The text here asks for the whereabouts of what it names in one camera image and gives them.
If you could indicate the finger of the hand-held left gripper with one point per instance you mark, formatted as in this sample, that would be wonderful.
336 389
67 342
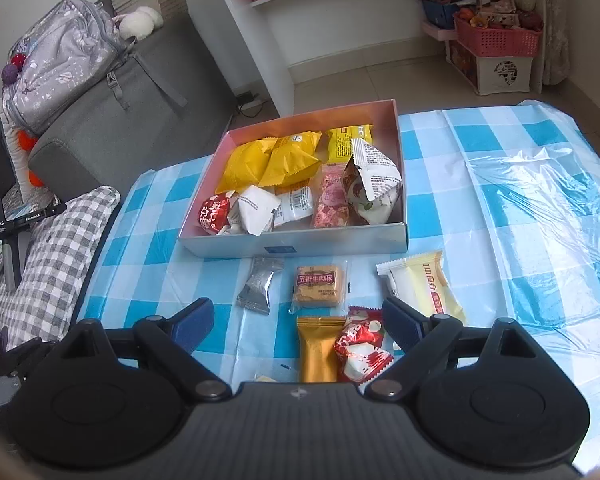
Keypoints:
15 361

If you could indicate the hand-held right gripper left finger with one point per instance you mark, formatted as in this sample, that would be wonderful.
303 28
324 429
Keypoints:
192 321

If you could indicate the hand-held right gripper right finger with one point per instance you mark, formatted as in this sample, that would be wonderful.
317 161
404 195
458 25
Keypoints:
401 324

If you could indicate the red white snack packet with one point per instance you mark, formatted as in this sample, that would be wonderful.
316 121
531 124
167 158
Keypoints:
362 347

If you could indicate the cream white snack packet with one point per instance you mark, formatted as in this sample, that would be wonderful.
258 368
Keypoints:
425 285

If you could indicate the silver foil snack packet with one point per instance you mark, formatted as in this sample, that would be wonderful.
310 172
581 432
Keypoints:
260 285

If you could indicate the long gold snack packet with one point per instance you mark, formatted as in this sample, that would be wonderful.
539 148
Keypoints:
320 355

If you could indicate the brown pastry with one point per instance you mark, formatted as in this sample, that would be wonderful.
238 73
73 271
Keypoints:
319 285

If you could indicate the round red white candy packet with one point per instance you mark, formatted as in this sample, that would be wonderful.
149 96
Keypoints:
215 212

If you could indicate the silver box with pink lining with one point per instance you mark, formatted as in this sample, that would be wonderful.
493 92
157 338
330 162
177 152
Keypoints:
290 247

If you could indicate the small white snack packet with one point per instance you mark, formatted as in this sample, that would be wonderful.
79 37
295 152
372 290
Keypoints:
252 210
295 205

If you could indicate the pink speckled snack packet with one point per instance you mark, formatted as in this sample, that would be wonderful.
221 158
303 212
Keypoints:
332 195

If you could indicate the large white printed snack packet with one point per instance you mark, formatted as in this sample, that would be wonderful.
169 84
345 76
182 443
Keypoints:
375 175

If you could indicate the plain orange-yellow snack packet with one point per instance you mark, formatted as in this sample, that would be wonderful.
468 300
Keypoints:
247 165

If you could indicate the yellow snack packet red print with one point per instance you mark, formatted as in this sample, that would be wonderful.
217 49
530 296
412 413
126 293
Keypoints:
290 160

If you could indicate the yellow snack packet black print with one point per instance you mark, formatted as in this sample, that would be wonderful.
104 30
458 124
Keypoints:
347 142

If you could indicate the blue white checked tablecloth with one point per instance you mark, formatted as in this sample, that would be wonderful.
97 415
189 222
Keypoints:
505 320

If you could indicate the grey checked pillow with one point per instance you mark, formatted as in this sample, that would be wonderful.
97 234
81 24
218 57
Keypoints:
55 260

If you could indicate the black device on stand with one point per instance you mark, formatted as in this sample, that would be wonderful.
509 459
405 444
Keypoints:
10 222

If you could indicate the clear plastic sheet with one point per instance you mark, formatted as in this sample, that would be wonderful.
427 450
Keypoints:
545 195

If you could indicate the grey sofa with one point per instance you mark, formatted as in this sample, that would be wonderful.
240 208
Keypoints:
80 160

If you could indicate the orange white plush toy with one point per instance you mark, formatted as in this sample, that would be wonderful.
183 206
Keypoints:
22 145

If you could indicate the power strip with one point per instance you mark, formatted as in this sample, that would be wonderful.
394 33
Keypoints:
249 104

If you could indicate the white storage box with cutout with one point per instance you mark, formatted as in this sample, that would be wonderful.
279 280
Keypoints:
505 75

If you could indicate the white shelf unit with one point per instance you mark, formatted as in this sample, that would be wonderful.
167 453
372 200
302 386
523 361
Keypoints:
260 50

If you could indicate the grey floral backpack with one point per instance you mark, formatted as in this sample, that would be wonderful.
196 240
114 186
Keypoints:
60 70

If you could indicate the purple pompom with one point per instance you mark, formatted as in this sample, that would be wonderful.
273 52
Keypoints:
10 74

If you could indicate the pink tray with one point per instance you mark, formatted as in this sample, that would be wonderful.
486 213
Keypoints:
437 32

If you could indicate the large pink basket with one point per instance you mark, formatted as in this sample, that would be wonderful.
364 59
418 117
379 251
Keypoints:
497 40

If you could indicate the red pompom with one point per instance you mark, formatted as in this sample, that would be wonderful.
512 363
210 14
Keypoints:
18 60

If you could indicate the blue box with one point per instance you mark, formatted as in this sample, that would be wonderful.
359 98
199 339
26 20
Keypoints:
437 12

